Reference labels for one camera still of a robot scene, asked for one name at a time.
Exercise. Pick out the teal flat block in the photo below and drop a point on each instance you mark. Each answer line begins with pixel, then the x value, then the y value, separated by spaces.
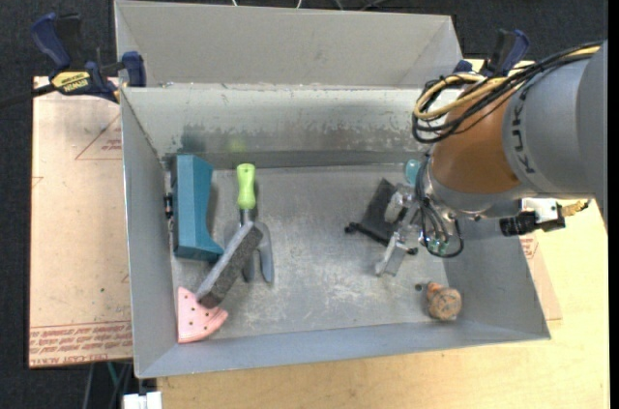
pixel 192 209

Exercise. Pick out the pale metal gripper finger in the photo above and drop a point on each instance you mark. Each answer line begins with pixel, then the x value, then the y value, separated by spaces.
pixel 387 259
pixel 400 259

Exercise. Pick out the grey metal bin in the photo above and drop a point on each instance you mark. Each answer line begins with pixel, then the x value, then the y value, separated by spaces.
pixel 319 281

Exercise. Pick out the orange-brown lumpy toy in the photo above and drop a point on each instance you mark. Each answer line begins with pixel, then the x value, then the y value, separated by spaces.
pixel 444 300

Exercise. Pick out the brown cardboard board red print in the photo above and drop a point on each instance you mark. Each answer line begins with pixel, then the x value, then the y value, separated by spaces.
pixel 77 223

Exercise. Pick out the pale teal rounded object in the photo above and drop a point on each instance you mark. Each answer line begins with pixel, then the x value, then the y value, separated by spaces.
pixel 412 170

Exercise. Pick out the grey and black sponge block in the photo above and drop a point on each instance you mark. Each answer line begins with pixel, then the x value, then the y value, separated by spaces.
pixel 232 267

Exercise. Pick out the pink triangular sponge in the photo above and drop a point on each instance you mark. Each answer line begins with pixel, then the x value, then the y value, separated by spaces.
pixel 196 320

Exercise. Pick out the black folding clip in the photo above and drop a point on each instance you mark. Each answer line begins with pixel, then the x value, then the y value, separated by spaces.
pixel 379 211

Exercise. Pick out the black cylinder on white bracket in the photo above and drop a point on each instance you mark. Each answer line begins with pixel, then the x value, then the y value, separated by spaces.
pixel 524 221

